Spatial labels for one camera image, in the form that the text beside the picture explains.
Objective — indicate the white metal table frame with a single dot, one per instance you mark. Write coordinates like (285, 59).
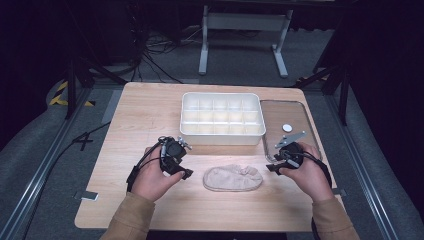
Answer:
(245, 21)

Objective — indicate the person's right hand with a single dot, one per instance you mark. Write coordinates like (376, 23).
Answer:
(311, 176)

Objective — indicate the person's left hand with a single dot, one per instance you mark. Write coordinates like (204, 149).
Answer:
(151, 178)

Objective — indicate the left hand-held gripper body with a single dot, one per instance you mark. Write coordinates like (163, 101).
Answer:
(173, 151)

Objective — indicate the small white round disc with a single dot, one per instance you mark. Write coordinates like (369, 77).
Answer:
(287, 127)

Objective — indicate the clear plastic lid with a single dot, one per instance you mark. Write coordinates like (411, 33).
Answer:
(283, 115)

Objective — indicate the grey tag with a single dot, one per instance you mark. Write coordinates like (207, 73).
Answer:
(339, 191)

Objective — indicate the beige sock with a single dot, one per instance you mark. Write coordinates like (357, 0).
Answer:
(233, 179)

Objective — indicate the yellow black hazard tape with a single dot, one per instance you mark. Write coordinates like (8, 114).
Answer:
(58, 96)

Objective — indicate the black metal stand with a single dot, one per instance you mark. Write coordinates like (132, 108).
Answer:
(71, 86)
(343, 90)

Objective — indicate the white divided storage box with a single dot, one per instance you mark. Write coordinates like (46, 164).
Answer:
(222, 118)

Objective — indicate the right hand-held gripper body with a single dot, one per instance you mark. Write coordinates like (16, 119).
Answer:
(290, 154)

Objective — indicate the aluminium floor rail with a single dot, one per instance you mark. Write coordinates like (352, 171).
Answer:
(363, 166)
(36, 173)

